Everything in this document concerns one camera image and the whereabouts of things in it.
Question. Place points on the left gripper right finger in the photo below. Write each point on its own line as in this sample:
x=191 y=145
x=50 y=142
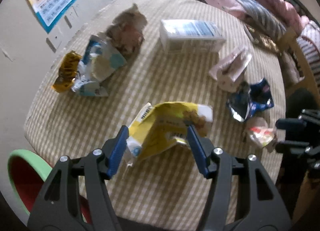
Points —
x=259 y=205

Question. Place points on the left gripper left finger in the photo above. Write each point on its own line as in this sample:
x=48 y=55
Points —
x=97 y=167

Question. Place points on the pink strawberry guitar wrapper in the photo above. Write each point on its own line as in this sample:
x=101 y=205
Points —
x=258 y=134

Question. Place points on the yellow white snack bag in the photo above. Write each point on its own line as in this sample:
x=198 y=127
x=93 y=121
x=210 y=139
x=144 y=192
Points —
x=158 y=128

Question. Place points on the green red trash bin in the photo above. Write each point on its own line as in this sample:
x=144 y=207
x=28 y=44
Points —
x=27 y=178

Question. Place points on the blue Oreo wrapper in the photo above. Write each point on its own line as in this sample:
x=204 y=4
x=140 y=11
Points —
x=250 y=99

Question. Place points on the pink white paper carton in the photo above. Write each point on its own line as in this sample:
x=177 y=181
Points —
x=229 y=72

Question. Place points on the wooden chair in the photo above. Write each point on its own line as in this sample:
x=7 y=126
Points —
x=300 y=66

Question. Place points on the black gold box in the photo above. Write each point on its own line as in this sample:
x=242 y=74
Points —
x=261 y=40

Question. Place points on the blue plaid blanket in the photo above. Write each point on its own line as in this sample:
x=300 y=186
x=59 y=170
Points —
x=267 y=22

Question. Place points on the amber yellow wrapper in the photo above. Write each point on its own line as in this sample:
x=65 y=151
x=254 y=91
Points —
x=67 y=72

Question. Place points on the blue white crumpled bag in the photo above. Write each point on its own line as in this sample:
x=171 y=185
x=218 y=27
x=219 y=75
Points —
x=98 y=63

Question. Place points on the white blue milk carton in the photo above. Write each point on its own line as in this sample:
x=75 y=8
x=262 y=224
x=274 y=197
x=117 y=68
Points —
x=181 y=36

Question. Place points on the brown crumpled wrapper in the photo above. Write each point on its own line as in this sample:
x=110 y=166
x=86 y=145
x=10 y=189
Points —
x=126 y=31

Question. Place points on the white wall socket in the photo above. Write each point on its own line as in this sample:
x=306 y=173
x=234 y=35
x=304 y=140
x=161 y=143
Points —
x=54 y=40

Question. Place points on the white wall switch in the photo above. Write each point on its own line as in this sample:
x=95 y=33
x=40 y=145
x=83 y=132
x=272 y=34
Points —
x=71 y=18

